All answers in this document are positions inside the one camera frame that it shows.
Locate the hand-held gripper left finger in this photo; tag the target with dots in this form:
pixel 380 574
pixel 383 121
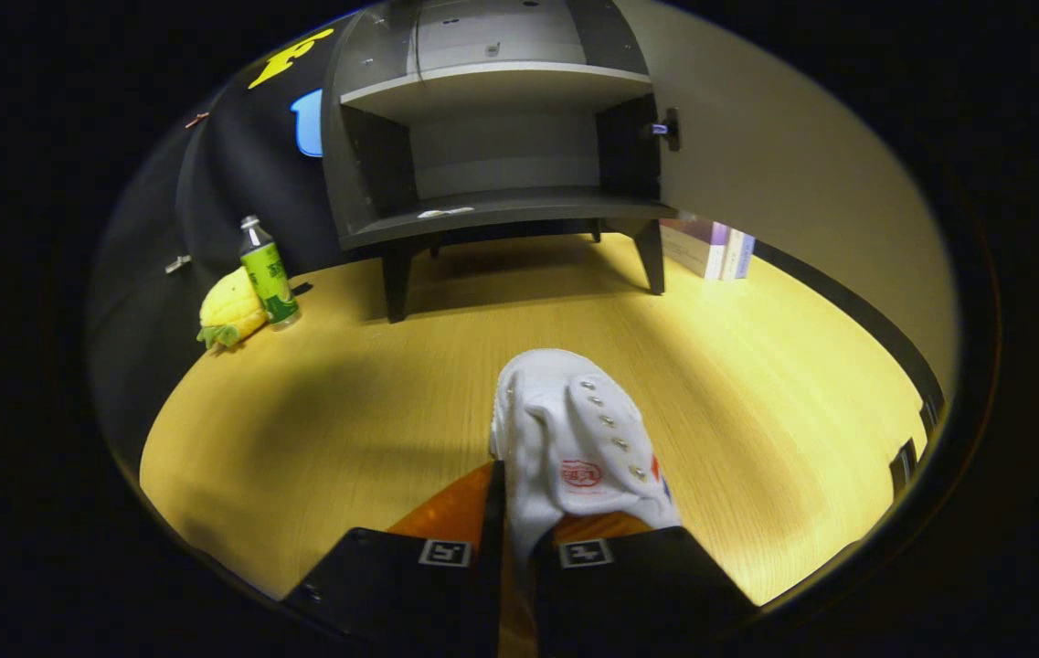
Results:
pixel 391 585

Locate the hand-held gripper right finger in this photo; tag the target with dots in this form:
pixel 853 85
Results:
pixel 647 594

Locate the white canvas shoe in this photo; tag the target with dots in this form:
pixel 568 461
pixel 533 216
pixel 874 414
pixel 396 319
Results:
pixel 565 429

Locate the grey shoe cabinet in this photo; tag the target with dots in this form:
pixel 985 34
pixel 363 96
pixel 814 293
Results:
pixel 501 146

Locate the beige shoe cabinet door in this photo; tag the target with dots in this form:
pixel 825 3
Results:
pixel 802 164

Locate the metal door hinge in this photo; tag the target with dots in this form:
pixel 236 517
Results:
pixel 667 129

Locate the yellow plush toy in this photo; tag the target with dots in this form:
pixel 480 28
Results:
pixel 231 311

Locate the green drink bottle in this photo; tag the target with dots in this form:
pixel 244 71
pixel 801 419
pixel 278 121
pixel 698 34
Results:
pixel 269 279

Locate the white book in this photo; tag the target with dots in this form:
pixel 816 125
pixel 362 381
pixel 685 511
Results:
pixel 732 256

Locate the pale pink book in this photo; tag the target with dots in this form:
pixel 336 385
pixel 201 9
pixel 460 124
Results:
pixel 693 245

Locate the silver clip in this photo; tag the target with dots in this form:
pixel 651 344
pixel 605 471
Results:
pixel 178 263

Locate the red clip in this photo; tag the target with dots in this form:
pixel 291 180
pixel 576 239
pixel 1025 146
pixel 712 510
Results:
pixel 197 119

